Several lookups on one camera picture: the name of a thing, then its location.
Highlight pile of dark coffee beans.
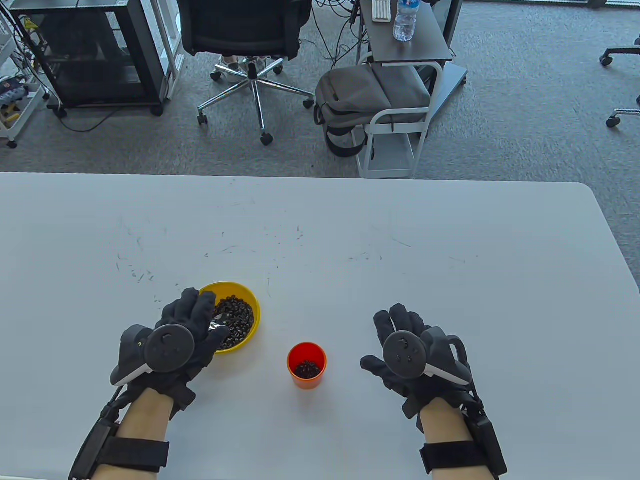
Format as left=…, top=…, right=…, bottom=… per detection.
left=212, top=296, right=255, bottom=350

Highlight clear plastic water bottle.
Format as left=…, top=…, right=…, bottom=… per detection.
left=392, top=0, right=419, bottom=42

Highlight black office chair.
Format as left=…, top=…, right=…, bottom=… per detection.
left=177, top=0, right=316, bottom=146

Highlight person's right hand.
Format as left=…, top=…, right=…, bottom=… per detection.
left=360, top=303, right=476, bottom=420

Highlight white metal shelf frame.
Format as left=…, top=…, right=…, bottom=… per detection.
left=142, top=0, right=185, bottom=100

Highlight black wrist sensor box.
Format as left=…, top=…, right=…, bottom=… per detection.
left=70, top=417, right=118, bottom=480
left=465, top=402, right=508, bottom=476

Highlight yellow plastic bowl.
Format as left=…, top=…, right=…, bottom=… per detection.
left=198, top=281, right=261, bottom=355

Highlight black cabinet power cable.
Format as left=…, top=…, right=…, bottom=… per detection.
left=47, top=100, right=121, bottom=134

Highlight grey backpack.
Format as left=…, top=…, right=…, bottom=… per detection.
left=314, top=65, right=432, bottom=158

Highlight person's left forearm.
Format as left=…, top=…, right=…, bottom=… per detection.
left=92, top=387, right=173, bottom=480

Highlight grey handheld controller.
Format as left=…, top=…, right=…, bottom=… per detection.
left=382, top=326, right=472, bottom=386
left=110, top=324, right=196, bottom=387

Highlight black wheeled cabinet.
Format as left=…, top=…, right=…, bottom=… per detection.
left=9, top=0, right=168, bottom=117

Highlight black chair base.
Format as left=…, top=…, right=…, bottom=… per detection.
left=599, top=37, right=640, bottom=68

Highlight person's right forearm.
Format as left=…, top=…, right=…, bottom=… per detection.
left=417, top=397, right=493, bottom=480

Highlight black wrist strap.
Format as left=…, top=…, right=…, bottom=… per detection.
left=97, top=437, right=170, bottom=473
left=419, top=441, right=493, bottom=475

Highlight person's left hand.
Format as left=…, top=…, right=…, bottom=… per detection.
left=125, top=288, right=231, bottom=421

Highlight black floor cables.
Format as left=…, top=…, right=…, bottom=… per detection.
left=312, top=0, right=371, bottom=76

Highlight white rolling cart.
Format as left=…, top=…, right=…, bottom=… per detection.
left=0, top=10, right=51, bottom=149

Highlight chrome chair base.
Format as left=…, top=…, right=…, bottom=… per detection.
left=606, top=95, right=640, bottom=128

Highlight white side table dark top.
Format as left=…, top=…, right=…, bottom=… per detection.
left=356, top=0, right=469, bottom=179

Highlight orange plastic cup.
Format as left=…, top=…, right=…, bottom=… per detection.
left=286, top=342, right=328, bottom=390

